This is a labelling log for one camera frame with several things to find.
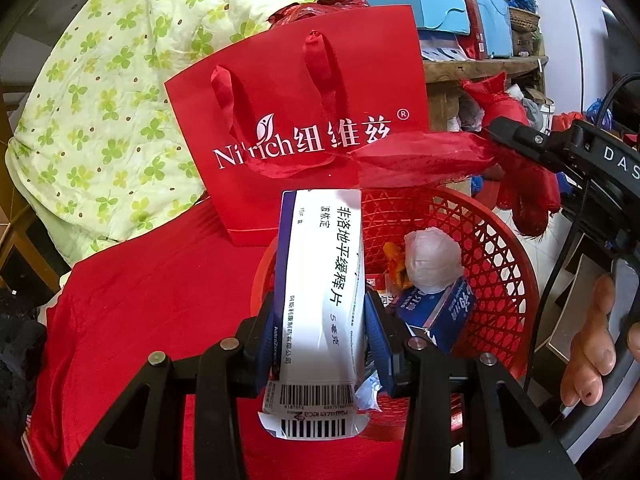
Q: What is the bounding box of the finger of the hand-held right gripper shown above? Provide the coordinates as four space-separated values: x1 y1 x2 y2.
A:
485 116 571 171

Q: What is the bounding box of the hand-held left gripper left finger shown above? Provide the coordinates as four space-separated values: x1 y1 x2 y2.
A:
62 290 276 480

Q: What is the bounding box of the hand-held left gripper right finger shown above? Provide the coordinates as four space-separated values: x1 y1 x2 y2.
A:
364 290 584 480

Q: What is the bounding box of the light blue wad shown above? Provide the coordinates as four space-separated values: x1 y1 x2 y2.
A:
355 374 384 414

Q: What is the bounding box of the blue toothpaste box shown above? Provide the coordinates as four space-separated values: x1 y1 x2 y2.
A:
395 277 476 356

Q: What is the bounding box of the white medicine box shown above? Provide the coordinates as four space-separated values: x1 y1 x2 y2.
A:
257 189 373 442

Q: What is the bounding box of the orange wrapper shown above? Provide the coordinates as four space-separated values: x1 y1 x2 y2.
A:
382 242 407 291

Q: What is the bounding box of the red sheer scrap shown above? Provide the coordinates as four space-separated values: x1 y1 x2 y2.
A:
240 131 498 182

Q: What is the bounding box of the white tissue wad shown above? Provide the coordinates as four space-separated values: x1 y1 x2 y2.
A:
402 227 463 295

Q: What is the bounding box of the red mesh plastic basket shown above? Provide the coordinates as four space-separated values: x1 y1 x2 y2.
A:
250 185 541 428

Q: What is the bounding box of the person's right forearm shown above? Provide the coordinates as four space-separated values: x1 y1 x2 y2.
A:
595 410 640 480

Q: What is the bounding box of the person's right hand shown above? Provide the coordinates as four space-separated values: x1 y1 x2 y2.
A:
560 272 640 409

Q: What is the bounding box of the wooden shelf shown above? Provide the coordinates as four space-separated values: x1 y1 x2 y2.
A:
422 55 542 132

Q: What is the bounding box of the red blanket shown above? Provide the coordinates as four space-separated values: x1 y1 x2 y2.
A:
22 195 416 480

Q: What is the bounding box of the light blue plastic crate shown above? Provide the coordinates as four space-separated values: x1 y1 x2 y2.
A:
470 0 514 59

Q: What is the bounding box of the light blue cardboard box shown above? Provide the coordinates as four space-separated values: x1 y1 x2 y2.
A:
357 0 471 36

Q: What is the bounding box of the red paper gift bag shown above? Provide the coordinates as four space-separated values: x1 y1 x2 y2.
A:
165 4 431 248

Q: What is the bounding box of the red crumpled foil bag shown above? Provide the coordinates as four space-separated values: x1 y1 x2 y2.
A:
272 0 371 29

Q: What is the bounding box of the green clover print quilt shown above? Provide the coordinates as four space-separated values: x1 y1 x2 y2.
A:
5 0 341 266

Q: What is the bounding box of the black cable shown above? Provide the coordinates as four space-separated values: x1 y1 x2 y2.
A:
524 74 640 391

